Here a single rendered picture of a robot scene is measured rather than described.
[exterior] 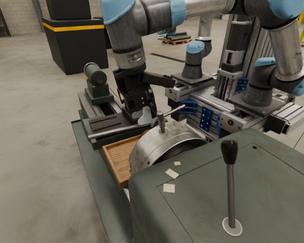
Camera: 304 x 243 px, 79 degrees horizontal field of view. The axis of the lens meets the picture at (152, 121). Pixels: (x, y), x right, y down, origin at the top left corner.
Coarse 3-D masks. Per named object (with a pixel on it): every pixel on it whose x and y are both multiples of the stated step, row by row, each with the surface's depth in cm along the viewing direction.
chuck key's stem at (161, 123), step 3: (159, 111) 61; (162, 111) 60; (159, 114) 60; (162, 114) 60; (159, 117) 60; (162, 117) 60; (159, 120) 61; (162, 120) 61; (159, 123) 62; (162, 123) 62; (159, 126) 63; (162, 126) 63; (165, 126) 64; (162, 129) 64; (162, 132) 65; (165, 132) 65
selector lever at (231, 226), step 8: (232, 168) 35; (232, 176) 35; (232, 184) 35; (232, 192) 35; (232, 200) 35; (232, 208) 35; (232, 216) 35; (224, 224) 36; (232, 224) 35; (240, 224) 36; (232, 232) 35; (240, 232) 35
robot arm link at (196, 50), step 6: (192, 42) 125; (198, 42) 124; (186, 48) 127; (192, 48) 121; (198, 48) 121; (204, 48) 127; (186, 54) 127; (192, 54) 123; (198, 54) 123; (204, 54) 129; (186, 60) 128; (192, 60) 125; (198, 60) 125
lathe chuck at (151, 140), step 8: (152, 128) 68; (160, 128) 67; (168, 128) 67; (176, 128) 67; (184, 128) 68; (144, 136) 67; (152, 136) 65; (160, 136) 64; (168, 136) 63; (136, 144) 68; (144, 144) 65; (152, 144) 63; (160, 144) 61; (136, 152) 66; (144, 152) 63; (136, 160) 65; (144, 160) 62; (128, 168) 72; (136, 168) 65
